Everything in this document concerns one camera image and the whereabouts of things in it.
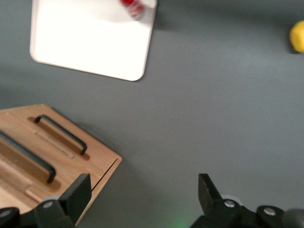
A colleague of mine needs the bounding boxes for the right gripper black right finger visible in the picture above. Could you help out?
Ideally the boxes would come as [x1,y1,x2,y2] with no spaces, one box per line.
[190,173,304,228]

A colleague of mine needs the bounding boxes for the black metal drawer handle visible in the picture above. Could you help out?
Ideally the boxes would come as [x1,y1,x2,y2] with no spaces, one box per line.
[0,130,57,184]
[34,114,87,156]

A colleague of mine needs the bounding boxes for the yellow lemon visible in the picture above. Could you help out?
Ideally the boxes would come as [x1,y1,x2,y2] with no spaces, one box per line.
[289,20,304,53]

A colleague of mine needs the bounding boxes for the wooden drawer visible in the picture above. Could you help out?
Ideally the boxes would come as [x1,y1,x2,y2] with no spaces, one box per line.
[0,114,93,214]
[4,104,119,190]

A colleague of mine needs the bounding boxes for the wooden drawer cabinet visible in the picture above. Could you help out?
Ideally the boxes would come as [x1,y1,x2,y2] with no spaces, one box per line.
[0,104,123,226]

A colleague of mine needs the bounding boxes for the red soda bottle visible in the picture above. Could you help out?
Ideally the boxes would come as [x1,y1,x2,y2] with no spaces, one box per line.
[120,0,145,21]

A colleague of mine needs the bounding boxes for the white rectangular tray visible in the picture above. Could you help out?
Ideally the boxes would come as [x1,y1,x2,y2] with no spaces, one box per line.
[29,0,158,82]

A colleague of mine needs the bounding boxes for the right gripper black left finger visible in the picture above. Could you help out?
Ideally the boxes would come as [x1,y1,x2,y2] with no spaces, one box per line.
[0,173,92,228]

